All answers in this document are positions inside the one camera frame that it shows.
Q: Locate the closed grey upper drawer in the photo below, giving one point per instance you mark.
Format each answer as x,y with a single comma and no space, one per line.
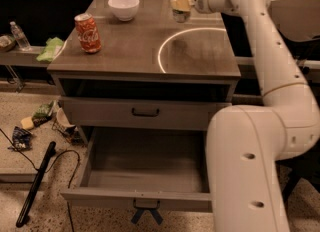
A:
148,114

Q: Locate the open grey lower drawer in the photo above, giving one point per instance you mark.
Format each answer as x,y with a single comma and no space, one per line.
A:
143,168

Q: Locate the blue chip bag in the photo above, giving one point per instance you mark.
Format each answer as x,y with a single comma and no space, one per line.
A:
21,139

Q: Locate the white bowl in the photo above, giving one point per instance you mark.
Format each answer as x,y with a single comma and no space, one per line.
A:
124,10

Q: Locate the yellow sponge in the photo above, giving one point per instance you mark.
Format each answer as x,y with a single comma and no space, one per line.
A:
27,123

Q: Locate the grey drawer cabinet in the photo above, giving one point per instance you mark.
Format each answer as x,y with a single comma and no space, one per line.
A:
151,57

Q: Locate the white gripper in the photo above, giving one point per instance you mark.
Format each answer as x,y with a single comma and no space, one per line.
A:
199,0

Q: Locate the orange coca-cola can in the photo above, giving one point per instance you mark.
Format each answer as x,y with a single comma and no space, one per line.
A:
87,32

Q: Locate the clear plastic water bottle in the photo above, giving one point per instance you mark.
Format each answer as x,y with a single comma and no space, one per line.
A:
20,37

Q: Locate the black stick on floor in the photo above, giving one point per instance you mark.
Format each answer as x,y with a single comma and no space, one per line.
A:
24,214

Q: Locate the green snack bag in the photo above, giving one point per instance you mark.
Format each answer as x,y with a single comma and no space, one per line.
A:
43,114

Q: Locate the bowl on left shelf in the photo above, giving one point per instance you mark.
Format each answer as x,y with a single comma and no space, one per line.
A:
7,43

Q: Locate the green cloth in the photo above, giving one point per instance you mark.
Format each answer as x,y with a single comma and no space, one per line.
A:
52,48

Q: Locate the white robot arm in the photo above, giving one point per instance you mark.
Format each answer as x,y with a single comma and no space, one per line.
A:
244,142

